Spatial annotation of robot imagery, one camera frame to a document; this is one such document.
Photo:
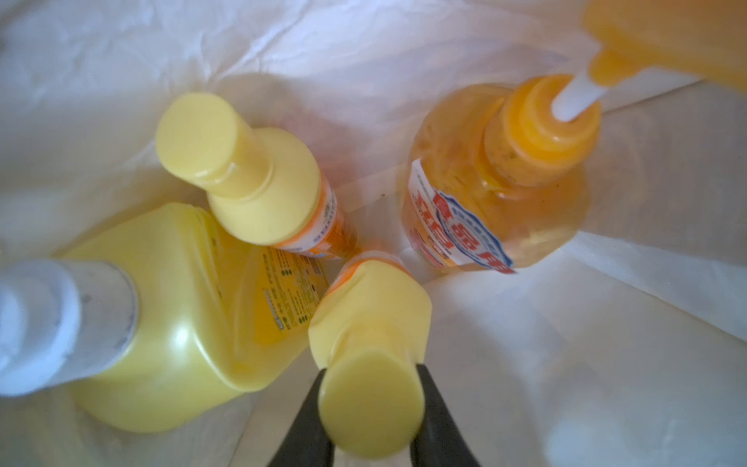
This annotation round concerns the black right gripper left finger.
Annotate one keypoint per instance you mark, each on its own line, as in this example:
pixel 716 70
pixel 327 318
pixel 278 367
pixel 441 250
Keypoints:
pixel 306 444

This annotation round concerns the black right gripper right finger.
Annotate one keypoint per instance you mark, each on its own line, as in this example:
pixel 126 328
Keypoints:
pixel 438 442

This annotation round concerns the yellow cap juice bottle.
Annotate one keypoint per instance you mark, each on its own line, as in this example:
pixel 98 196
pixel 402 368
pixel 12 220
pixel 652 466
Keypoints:
pixel 368 336
pixel 263 185

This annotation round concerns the yellow dish soap pump bottle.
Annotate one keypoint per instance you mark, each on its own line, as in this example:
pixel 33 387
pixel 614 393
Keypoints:
pixel 157 320

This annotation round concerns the orange dish soap pump bottle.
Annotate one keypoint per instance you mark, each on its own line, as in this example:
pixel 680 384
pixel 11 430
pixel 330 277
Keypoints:
pixel 496 178

